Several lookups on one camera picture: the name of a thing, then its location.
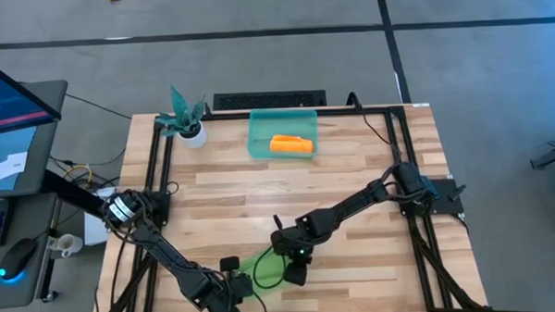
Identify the black computer mouse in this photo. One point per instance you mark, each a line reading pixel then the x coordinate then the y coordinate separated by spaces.
pixel 15 260

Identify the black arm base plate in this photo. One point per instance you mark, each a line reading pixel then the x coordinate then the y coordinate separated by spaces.
pixel 161 211
pixel 448 196

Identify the white table edge label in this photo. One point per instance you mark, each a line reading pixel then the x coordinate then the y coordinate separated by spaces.
pixel 420 105

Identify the orange microfiber towel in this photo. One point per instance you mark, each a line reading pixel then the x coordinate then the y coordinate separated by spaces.
pixel 291 145

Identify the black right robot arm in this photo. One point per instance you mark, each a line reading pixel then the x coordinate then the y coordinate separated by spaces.
pixel 353 204

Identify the black desk strut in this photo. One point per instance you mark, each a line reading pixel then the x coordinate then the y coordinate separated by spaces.
pixel 70 191

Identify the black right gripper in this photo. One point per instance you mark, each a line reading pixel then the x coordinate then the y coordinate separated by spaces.
pixel 294 241

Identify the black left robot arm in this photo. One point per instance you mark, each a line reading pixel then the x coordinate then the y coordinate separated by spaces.
pixel 165 252

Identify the snake plant in white pot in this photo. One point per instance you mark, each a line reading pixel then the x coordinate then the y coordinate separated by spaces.
pixel 194 138

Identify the black aluminium table frame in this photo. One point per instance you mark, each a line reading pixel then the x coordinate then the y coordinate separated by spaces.
pixel 230 116

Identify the blue-screen computer monitor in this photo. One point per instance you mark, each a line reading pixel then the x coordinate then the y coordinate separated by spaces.
pixel 7 105

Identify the green microfiber towel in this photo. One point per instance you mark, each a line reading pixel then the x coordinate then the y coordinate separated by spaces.
pixel 267 272

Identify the white paper note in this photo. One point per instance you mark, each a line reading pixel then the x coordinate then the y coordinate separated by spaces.
pixel 11 165

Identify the teal plastic basket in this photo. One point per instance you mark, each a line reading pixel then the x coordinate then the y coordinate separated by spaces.
pixel 258 124

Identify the white cup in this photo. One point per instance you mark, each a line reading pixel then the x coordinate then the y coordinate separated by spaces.
pixel 70 244

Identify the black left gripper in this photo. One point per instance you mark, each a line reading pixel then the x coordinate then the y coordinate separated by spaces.
pixel 227 294

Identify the grey side desk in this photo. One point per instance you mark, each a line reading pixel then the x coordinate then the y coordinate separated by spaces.
pixel 32 289

